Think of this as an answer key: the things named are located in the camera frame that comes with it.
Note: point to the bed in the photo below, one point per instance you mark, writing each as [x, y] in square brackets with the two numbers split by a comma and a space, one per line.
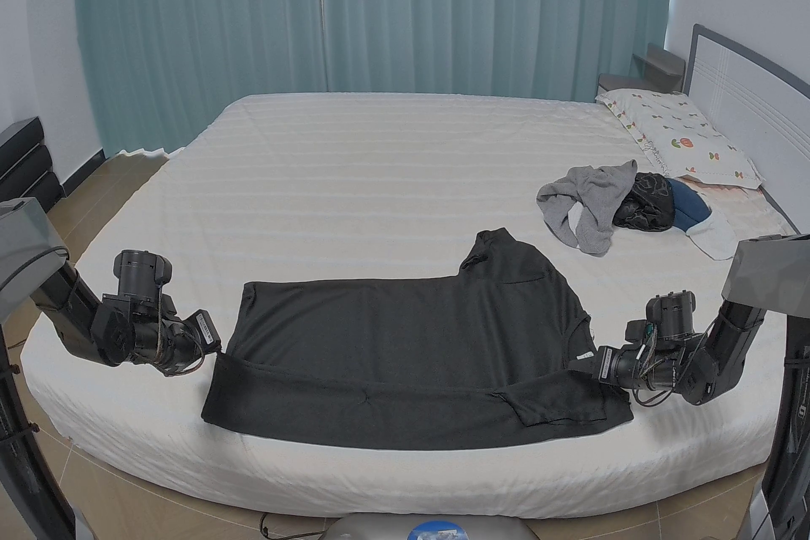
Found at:
[379, 177]

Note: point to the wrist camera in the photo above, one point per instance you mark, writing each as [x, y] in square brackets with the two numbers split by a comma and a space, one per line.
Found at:
[639, 333]
[163, 275]

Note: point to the white garment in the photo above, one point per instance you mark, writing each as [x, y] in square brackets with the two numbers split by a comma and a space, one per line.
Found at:
[715, 240]

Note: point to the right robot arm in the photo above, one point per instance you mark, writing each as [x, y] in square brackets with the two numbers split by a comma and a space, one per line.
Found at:
[759, 271]

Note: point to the dark blue garment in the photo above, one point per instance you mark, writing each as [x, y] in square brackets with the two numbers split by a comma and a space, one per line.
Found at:
[690, 205]

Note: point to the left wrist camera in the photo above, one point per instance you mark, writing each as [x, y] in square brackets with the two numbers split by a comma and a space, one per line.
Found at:
[163, 275]

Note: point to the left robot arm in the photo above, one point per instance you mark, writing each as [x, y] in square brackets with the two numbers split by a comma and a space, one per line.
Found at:
[25, 246]

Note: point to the grey bedside table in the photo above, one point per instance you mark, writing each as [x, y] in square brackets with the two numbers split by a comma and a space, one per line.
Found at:
[664, 61]

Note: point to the black T-shirt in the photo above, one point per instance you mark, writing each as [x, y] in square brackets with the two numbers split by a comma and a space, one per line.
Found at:
[411, 335]

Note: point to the black chest of drawers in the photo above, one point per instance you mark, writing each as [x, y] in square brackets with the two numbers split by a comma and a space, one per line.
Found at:
[25, 164]

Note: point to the black shiny garment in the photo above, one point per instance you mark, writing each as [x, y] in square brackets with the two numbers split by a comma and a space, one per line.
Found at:
[645, 202]

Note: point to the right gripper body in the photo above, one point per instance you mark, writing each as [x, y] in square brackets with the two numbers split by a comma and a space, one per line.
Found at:
[629, 370]

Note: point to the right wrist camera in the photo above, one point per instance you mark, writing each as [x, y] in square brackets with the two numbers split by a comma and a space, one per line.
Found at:
[639, 333]

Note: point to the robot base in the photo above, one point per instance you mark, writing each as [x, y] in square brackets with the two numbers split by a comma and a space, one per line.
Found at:
[379, 530]

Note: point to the white printed pillow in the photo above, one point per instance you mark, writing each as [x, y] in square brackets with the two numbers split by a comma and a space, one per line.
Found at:
[671, 132]

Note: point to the grey garment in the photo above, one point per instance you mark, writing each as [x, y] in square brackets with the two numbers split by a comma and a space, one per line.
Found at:
[595, 196]

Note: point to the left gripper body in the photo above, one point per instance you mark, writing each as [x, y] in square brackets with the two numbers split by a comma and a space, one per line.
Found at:
[180, 347]

